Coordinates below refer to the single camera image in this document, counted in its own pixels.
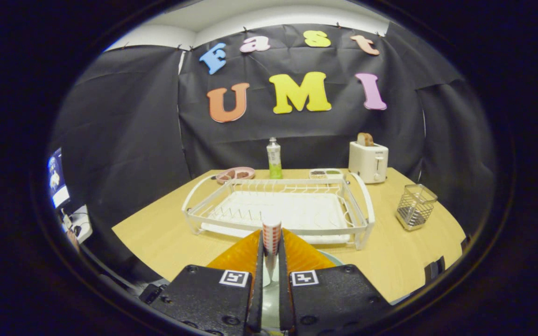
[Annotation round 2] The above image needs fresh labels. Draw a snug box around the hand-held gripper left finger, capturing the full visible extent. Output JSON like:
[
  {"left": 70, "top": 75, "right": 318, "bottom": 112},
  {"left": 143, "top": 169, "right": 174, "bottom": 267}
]
[{"left": 150, "top": 230, "right": 264, "bottom": 336}]

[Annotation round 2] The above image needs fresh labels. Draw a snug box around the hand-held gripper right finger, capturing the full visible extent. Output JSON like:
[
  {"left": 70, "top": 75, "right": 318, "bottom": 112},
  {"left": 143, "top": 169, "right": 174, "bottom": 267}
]
[{"left": 278, "top": 229, "right": 393, "bottom": 336}]

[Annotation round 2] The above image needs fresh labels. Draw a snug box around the pale green plate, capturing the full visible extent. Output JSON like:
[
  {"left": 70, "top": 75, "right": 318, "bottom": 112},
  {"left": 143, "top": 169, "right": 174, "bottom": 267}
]
[{"left": 261, "top": 250, "right": 344, "bottom": 330}]

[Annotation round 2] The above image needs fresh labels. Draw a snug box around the pink checkered handle spoon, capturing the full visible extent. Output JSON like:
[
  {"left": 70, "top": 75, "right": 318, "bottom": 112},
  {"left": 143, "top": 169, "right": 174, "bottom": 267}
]
[{"left": 262, "top": 219, "right": 282, "bottom": 286}]

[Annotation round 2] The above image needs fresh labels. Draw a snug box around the white wire dish rack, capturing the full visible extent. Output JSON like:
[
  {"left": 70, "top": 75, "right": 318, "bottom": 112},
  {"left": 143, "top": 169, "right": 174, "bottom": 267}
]
[{"left": 182, "top": 173, "right": 376, "bottom": 251}]

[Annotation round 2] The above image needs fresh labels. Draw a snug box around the metal wire basket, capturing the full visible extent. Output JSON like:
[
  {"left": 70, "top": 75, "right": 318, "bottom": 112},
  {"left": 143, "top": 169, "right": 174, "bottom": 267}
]
[{"left": 396, "top": 184, "right": 438, "bottom": 231}]

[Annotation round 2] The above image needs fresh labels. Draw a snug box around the pink divided dish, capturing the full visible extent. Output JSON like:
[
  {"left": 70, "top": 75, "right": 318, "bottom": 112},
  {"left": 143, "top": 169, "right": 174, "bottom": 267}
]
[{"left": 215, "top": 167, "right": 256, "bottom": 184}]

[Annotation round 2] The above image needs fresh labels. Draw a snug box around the small white divided dish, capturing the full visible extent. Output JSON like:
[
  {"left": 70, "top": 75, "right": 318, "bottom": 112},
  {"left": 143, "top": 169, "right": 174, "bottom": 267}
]
[{"left": 309, "top": 168, "right": 344, "bottom": 180}]

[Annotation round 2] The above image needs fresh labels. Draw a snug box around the green dish soap bottle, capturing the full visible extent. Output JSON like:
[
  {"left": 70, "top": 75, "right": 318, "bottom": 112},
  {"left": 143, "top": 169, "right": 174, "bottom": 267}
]
[{"left": 267, "top": 137, "right": 283, "bottom": 180}]

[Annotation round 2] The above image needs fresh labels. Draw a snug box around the white drip tray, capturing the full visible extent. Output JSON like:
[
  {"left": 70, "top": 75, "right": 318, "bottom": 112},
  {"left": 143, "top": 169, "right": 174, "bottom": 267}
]
[{"left": 201, "top": 190, "right": 351, "bottom": 245}]

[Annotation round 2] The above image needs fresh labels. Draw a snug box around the white toaster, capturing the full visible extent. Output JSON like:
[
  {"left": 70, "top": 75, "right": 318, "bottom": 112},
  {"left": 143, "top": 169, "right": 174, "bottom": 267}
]
[{"left": 348, "top": 141, "right": 389, "bottom": 184}]

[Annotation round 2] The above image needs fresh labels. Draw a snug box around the black backdrop cloth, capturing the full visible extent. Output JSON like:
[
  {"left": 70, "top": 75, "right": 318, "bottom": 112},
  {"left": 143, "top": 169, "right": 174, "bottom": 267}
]
[{"left": 52, "top": 21, "right": 496, "bottom": 280}]

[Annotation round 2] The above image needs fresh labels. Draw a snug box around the computer monitor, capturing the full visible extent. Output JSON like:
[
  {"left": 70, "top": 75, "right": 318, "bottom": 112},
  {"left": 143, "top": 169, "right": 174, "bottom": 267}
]
[{"left": 47, "top": 148, "right": 71, "bottom": 209}]

